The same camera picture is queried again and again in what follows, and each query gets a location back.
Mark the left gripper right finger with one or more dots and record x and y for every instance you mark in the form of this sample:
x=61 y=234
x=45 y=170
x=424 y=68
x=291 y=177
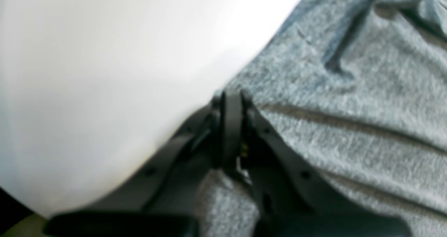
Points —
x=294 y=199

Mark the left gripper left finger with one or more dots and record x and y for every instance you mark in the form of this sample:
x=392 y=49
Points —
x=159 y=199

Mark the grey t-shirt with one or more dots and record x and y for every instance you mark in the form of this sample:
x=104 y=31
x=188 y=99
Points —
x=359 y=89

